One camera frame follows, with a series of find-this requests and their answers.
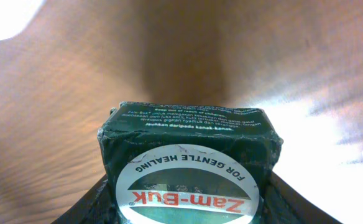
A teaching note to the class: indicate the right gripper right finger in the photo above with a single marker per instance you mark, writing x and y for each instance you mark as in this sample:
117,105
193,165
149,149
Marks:
284,205

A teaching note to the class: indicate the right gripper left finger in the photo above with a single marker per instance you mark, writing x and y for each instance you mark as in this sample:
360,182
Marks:
95,207

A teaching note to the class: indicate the dark green round-label box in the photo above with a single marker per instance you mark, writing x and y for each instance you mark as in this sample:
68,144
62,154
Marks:
188,164

